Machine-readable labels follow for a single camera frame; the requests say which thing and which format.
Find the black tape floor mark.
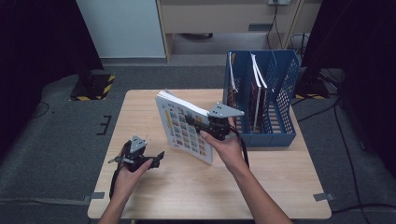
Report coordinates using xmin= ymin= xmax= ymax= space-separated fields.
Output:
xmin=96 ymin=115 xmax=112 ymax=136

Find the black and red magazine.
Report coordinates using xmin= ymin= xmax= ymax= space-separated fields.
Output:
xmin=227 ymin=51 xmax=240 ymax=108

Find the thick white book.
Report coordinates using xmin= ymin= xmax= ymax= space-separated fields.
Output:
xmin=154 ymin=89 xmax=215 ymax=165

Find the black yellow striped stand base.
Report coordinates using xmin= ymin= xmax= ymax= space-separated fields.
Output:
xmin=293 ymin=69 xmax=331 ymax=101
xmin=68 ymin=73 xmax=116 ymax=102

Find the hand-held gripper black cable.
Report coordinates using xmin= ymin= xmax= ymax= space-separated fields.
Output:
xmin=108 ymin=141 xmax=132 ymax=201
xmin=229 ymin=124 xmax=250 ymax=169

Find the black power cable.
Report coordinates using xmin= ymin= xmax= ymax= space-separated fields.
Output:
xmin=265 ymin=4 xmax=285 ymax=50

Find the left hand-held gripper black cable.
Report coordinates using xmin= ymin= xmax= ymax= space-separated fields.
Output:
xmin=108 ymin=141 xmax=132 ymax=201

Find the long black floor cable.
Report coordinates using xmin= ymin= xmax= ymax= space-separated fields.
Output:
xmin=331 ymin=99 xmax=396 ymax=224

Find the blue plastic file rack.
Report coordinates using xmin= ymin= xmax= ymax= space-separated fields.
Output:
xmin=222 ymin=49 xmax=302 ymax=147

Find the white cabinet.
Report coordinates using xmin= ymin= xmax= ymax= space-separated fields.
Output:
xmin=76 ymin=0 xmax=166 ymax=59

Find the person's left hand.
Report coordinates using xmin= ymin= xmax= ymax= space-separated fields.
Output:
xmin=114 ymin=158 xmax=154 ymax=203

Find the thin black floor cable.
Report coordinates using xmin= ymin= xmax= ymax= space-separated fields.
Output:
xmin=31 ymin=101 xmax=50 ymax=119

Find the grey tape piece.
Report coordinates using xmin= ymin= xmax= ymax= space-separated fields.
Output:
xmin=312 ymin=192 xmax=335 ymax=203
xmin=83 ymin=191 xmax=106 ymax=203

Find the person's right hand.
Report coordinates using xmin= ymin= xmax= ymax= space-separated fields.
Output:
xmin=199 ymin=117 xmax=250 ymax=175

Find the right hand-held gripper black cable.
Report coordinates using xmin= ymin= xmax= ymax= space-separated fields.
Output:
xmin=229 ymin=124 xmax=250 ymax=169

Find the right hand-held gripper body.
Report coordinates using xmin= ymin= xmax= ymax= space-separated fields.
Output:
xmin=206 ymin=101 xmax=246 ymax=141

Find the black curtain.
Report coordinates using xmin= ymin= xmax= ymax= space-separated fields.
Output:
xmin=0 ymin=0 xmax=105 ymax=157
xmin=300 ymin=0 xmax=396 ymax=171

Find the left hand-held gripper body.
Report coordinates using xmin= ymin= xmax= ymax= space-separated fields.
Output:
xmin=120 ymin=134 xmax=149 ymax=173

